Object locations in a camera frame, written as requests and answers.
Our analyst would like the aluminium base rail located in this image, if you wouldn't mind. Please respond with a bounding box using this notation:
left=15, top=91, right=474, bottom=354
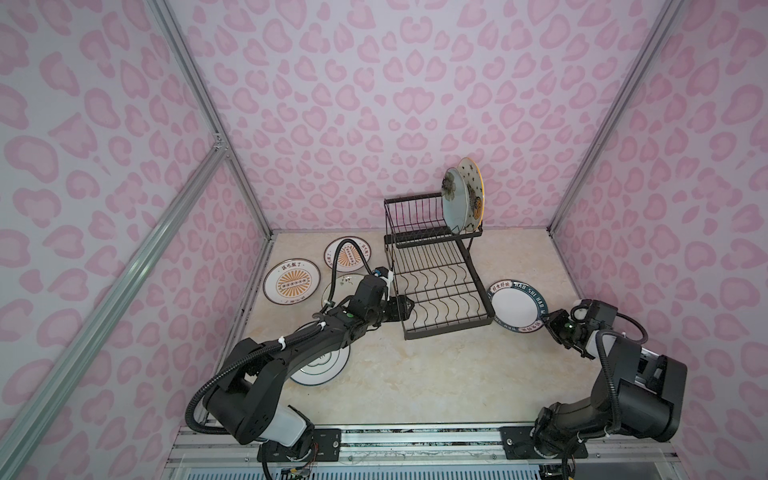
left=161, top=422, right=691, bottom=480

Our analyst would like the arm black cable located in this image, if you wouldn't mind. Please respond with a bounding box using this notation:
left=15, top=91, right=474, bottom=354
left=184, top=238, right=376, bottom=436
left=569, top=302, right=650, bottom=433

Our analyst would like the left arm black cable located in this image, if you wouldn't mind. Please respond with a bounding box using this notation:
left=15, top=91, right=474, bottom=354
left=184, top=238, right=376, bottom=436

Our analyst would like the aluminium frame diagonal strut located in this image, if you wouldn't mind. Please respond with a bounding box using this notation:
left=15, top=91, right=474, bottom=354
left=1, top=144, right=228, bottom=479

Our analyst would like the mint green flower plate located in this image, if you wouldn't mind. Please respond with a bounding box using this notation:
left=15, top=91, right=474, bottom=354
left=441, top=168, right=470, bottom=234

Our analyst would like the white star cat plate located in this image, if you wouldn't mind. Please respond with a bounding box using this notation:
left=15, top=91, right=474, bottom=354
left=457, top=157, right=485, bottom=232

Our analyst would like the cream plum blossom plate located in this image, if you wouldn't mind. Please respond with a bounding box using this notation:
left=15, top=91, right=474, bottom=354
left=320, top=273, right=364, bottom=307

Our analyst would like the black wire dish rack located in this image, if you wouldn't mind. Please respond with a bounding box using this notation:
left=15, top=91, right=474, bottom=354
left=383, top=193, right=494, bottom=340

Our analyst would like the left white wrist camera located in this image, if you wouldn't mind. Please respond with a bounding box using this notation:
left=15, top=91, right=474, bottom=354
left=373, top=267, right=394, bottom=299

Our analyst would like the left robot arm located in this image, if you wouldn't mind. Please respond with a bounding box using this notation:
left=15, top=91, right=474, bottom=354
left=185, top=275, right=415, bottom=460

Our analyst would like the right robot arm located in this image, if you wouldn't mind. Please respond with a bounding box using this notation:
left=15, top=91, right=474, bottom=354
left=531, top=299, right=688, bottom=460

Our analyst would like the small orange sunburst plate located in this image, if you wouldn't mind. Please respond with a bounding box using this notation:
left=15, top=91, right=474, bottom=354
left=324, top=236, right=371, bottom=273

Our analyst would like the white plate black cloud outline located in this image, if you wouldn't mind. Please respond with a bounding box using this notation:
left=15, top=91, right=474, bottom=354
left=290, top=346, right=351, bottom=387

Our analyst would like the white plate dark green rim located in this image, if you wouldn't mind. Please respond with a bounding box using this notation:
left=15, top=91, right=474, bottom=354
left=487, top=279, right=549, bottom=334

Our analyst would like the large orange sunburst plate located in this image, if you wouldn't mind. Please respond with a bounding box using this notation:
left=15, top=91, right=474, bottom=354
left=262, top=258, right=321, bottom=306

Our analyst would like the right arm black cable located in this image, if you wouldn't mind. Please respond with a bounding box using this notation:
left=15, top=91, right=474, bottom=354
left=569, top=302, right=650, bottom=433

